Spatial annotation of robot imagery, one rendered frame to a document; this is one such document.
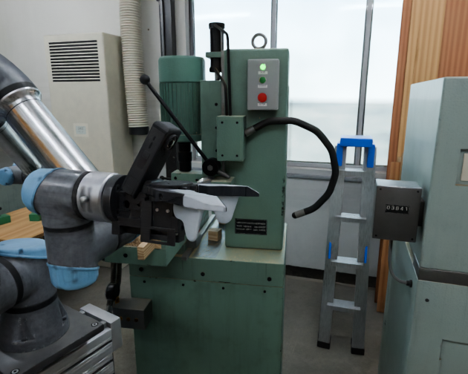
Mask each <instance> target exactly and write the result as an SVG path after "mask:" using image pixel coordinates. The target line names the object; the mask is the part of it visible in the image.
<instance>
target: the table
mask: <svg viewBox="0 0 468 374"><path fill-rule="evenodd" d="M207 212H208V211H207V210H205V211H204V214H203V217H202V219H203V218H204V217H205V215H206V214H207ZM186 239H187V237H186V235H184V241H182V242H180V243H175V246H168V247H167V248H166V249H154V250H153V251H152V252H151V253H150V254H149V256H148V257H147V258H146V259H145V260H138V259H137V246H122V247H121V248H119V249H118V250H117V251H115V252H113V253H112V254H111V255H109V256H108V257H106V258H105V262H110V263H130V264H140V265H150V266H167V265H168V264H169V262H170V261H171V260H172V258H173V257H174V256H175V255H176V254H177V252H178V251H179V249H180V248H181V247H182V245H183V244H184V243H185V242H186Z"/></svg>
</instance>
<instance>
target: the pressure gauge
mask: <svg viewBox="0 0 468 374"><path fill-rule="evenodd" d="M119 294H120V285H119V284H118V283H109V284H108V285H107V287H106V289H105V299H106V300H110V301H115V304H116V303H119V302H120V298H119Z"/></svg>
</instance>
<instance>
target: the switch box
mask: <svg viewBox="0 0 468 374"><path fill-rule="evenodd" d="M261 64H265V65H266V69H265V70H261V69H260V65H261ZM259 71H267V74H259ZM261 76H264V77H266V79H267V81H266V82H265V83H264V84H261V83H260V82H259V78H260V77H261ZM258 85H267V88H258ZM260 93H264V94H266V95H267V100H266V101H265V102H260V101H258V95H259V94H260ZM258 103H267V106H258ZM278 109H279V60H278V59H248V61H247V110H278Z"/></svg>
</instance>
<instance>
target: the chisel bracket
mask: <svg viewBox="0 0 468 374"><path fill-rule="evenodd" d="M171 178H172V180H181V181H190V182H194V181H195V179H198V180H200V179H201V178H202V171H196V170H191V171H179V170H175V171H173V172H172V173H171Z"/></svg>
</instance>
